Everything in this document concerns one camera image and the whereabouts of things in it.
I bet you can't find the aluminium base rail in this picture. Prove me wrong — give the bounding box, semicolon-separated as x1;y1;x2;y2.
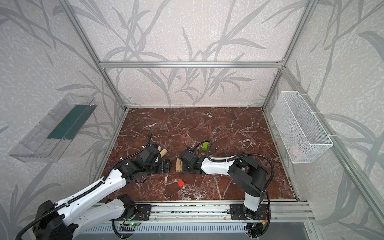
62;200;316;224

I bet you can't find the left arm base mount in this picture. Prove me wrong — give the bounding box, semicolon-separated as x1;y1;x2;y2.
118;204;152;222

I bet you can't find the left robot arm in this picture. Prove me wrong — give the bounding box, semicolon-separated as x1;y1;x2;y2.
32;145;172;240

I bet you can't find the clear plastic wall bin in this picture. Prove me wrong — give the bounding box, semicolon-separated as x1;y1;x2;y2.
9;94;98;163

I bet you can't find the green block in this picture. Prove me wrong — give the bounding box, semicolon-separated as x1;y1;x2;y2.
202;142;209;152

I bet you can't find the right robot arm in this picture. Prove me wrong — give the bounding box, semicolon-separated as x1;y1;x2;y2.
179;150;275;214

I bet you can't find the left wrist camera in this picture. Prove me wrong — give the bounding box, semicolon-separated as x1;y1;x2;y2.
150;144;161;152

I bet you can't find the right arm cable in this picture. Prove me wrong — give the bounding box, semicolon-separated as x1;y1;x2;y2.
191;140;276;193

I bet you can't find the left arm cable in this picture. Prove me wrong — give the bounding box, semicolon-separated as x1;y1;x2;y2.
14;130;153;240

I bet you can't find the white wire basket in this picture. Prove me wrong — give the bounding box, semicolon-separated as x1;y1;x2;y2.
271;91;333;164

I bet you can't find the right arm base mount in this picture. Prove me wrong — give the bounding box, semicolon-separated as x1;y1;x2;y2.
227;203;271;222

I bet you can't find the grooved wood block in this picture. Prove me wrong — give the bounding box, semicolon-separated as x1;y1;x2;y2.
160;149;168;158

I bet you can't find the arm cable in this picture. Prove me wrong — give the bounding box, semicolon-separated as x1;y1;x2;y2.
14;130;153;240
191;140;276;193

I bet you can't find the red block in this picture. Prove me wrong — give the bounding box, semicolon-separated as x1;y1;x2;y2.
178;180;185;187

